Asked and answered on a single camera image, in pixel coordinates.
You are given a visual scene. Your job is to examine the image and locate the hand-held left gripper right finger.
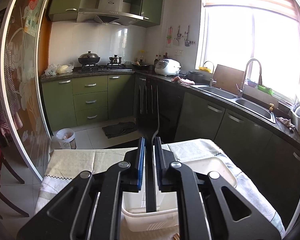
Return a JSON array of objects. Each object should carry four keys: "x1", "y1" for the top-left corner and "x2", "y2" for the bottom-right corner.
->
[{"x1": 154, "y1": 137, "x2": 283, "y2": 240}]

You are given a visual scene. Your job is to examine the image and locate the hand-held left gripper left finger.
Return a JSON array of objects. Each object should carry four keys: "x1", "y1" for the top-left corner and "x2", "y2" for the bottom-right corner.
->
[{"x1": 16, "y1": 137, "x2": 147, "y2": 240}]

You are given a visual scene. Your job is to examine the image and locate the black utensil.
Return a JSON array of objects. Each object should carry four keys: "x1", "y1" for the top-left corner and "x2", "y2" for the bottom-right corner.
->
[{"x1": 145, "y1": 140, "x2": 157, "y2": 212}]

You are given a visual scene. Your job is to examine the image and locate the dark floor mat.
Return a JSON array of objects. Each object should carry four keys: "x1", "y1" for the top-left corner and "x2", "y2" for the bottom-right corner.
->
[{"x1": 102, "y1": 121, "x2": 138, "y2": 139}]

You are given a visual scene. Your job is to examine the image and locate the white plastic tray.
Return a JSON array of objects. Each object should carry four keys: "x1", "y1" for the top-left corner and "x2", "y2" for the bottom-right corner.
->
[{"x1": 181, "y1": 157, "x2": 238, "y2": 188}]

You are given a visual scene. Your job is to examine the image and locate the pale patterned tablecloth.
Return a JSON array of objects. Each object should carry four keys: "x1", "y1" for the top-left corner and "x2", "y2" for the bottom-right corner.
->
[{"x1": 36, "y1": 139, "x2": 286, "y2": 233}]

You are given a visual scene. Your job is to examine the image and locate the green drawer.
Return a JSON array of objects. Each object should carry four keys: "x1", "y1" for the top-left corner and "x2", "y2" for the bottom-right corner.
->
[
  {"x1": 72, "y1": 76, "x2": 108, "y2": 95},
  {"x1": 74, "y1": 107, "x2": 108, "y2": 127},
  {"x1": 73, "y1": 92, "x2": 108, "y2": 112}
]

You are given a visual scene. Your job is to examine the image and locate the white trash bin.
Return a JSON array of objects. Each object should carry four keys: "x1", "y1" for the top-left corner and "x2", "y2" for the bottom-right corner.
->
[{"x1": 55, "y1": 128, "x2": 77, "y2": 150}]

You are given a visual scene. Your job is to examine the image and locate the pink cloth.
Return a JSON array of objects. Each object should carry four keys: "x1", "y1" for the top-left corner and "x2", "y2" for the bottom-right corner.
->
[{"x1": 171, "y1": 76, "x2": 195, "y2": 85}]

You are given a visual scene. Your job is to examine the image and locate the black pot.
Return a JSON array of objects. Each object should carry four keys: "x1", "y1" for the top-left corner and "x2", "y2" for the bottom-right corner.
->
[{"x1": 187, "y1": 70, "x2": 205, "y2": 82}]

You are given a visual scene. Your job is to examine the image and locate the white rice cooker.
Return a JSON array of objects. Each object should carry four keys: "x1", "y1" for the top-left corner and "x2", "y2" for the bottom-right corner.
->
[{"x1": 154, "y1": 59, "x2": 182, "y2": 77}]

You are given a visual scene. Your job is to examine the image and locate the black frying pan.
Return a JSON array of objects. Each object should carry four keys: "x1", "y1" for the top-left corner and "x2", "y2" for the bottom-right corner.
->
[{"x1": 132, "y1": 60, "x2": 150, "y2": 71}]

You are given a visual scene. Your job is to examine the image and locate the small steel faucet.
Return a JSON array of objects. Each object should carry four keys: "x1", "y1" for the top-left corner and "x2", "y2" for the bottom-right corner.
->
[{"x1": 204, "y1": 61, "x2": 217, "y2": 88}]

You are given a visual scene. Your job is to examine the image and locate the green base cabinets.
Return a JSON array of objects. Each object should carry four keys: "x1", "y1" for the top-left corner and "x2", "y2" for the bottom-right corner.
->
[{"x1": 41, "y1": 74, "x2": 300, "y2": 180}]

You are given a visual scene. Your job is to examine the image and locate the black gas stove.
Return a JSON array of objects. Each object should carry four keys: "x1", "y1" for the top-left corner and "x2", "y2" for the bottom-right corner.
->
[{"x1": 77, "y1": 64, "x2": 132, "y2": 73}]

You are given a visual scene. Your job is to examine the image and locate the group of dark bottles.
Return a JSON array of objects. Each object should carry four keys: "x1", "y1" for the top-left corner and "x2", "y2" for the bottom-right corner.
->
[{"x1": 154, "y1": 52, "x2": 168, "y2": 65}]

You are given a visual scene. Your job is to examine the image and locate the wooden cutting board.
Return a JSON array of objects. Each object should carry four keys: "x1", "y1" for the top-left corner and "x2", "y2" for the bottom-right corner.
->
[{"x1": 212, "y1": 64, "x2": 245, "y2": 95}]

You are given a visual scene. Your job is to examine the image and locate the steel double sink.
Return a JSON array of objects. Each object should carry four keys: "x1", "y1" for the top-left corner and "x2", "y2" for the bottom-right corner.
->
[{"x1": 191, "y1": 85, "x2": 276, "y2": 125}]

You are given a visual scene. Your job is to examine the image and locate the black wok with lid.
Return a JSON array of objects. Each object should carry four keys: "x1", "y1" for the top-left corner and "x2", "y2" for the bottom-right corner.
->
[{"x1": 78, "y1": 51, "x2": 101, "y2": 66}]

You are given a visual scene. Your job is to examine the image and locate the white plastic bag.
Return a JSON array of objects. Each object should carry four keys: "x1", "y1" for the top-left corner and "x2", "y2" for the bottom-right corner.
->
[{"x1": 44, "y1": 62, "x2": 75, "y2": 76}]

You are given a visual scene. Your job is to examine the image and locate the green tray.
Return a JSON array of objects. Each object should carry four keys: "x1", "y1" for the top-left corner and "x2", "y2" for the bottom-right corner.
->
[{"x1": 257, "y1": 84, "x2": 275, "y2": 96}]

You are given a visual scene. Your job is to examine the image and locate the grey rag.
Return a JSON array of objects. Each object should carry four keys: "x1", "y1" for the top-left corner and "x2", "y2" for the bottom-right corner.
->
[{"x1": 276, "y1": 116, "x2": 296, "y2": 132}]

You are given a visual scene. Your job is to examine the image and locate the tall steel faucet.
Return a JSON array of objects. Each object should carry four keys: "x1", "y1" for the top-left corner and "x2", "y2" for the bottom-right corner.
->
[{"x1": 236, "y1": 59, "x2": 262, "y2": 99}]

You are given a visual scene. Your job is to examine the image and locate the kitchen window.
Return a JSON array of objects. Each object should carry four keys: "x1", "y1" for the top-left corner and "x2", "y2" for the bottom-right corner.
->
[{"x1": 197, "y1": 0, "x2": 300, "y2": 101}]

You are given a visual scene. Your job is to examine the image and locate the flower patterned sliding door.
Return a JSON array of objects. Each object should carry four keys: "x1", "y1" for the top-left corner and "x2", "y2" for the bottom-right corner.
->
[{"x1": 0, "y1": 0, "x2": 56, "y2": 183}]

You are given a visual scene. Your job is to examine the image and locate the checkered cloth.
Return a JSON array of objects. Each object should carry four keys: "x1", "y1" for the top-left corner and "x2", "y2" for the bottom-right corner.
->
[{"x1": 0, "y1": 42, "x2": 23, "y2": 135}]

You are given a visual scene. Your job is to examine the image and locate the steel range hood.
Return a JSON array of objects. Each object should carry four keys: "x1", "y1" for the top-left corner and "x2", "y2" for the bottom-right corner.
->
[{"x1": 76, "y1": 0, "x2": 144, "y2": 27}]

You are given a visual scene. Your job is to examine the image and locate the hanging wall utensils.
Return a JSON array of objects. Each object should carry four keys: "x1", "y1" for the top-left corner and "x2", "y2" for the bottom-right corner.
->
[{"x1": 166, "y1": 25, "x2": 197, "y2": 48}]

